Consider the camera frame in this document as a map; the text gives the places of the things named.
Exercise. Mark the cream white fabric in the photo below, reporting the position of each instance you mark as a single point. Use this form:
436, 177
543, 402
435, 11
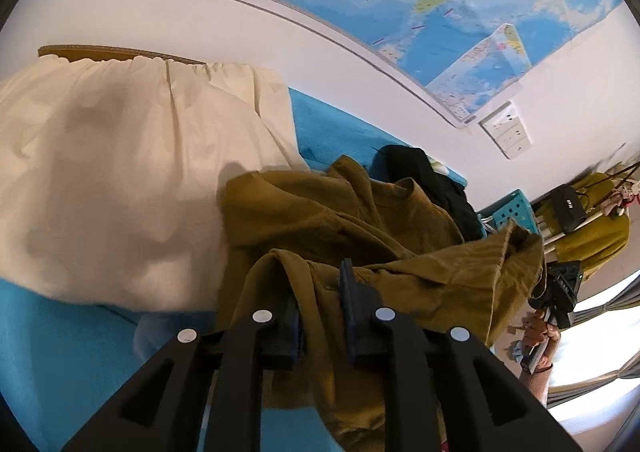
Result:
111, 172

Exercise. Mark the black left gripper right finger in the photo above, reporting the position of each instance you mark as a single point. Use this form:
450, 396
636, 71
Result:
442, 391

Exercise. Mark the teal plastic basket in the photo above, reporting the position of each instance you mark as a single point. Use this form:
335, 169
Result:
514, 206

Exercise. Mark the grey curtain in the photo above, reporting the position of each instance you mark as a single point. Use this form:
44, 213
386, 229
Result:
602, 345

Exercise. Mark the mustard yellow garment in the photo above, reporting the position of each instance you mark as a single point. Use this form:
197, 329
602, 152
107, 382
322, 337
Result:
300, 226

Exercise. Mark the wooden headboard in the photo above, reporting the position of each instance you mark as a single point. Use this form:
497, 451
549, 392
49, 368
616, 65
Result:
105, 53

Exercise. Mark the white wall socket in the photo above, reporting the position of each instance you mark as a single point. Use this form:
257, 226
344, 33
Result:
507, 130

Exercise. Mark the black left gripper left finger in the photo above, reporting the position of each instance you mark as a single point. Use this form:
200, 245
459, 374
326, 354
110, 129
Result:
199, 392

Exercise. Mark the person's right hand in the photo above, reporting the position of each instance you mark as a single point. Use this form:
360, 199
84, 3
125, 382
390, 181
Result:
540, 341

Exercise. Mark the hanging mustard garment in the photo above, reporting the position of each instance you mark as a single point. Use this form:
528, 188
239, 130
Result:
600, 240

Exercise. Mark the black garment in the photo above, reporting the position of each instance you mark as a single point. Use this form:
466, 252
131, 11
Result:
394, 163

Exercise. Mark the blue bed sheet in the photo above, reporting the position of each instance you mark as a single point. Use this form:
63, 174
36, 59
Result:
61, 362

